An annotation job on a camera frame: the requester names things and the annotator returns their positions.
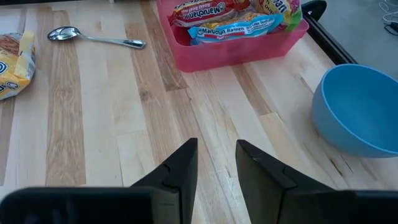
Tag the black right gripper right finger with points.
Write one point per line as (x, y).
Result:
(261, 183)

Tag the black table clamp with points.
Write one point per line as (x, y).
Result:
(315, 6)

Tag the yellow ramen packet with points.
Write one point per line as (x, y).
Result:
(14, 68)

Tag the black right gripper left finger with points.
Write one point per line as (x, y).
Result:
(178, 174)

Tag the metal spoon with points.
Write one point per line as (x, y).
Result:
(62, 32)

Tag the blue ramen packet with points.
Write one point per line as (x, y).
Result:
(236, 31)

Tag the red plastic bin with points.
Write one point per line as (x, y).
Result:
(233, 54)

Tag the light blue bowl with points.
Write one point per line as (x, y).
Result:
(357, 112)

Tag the red ramen packet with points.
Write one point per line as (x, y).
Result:
(205, 12)

